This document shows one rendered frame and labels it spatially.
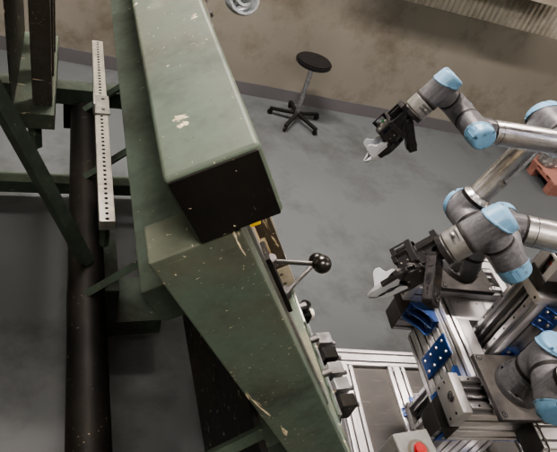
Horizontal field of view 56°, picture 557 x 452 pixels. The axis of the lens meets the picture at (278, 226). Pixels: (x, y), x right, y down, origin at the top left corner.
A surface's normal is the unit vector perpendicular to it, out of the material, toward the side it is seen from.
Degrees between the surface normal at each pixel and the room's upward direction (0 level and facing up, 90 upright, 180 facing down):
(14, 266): 0
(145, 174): 30
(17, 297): 0
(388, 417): 0
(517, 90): 90
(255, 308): 90
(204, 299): 90
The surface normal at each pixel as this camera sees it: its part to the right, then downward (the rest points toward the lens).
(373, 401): 0.26, -0.72
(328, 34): 0.12, 0.68
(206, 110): -0.24, -0.63
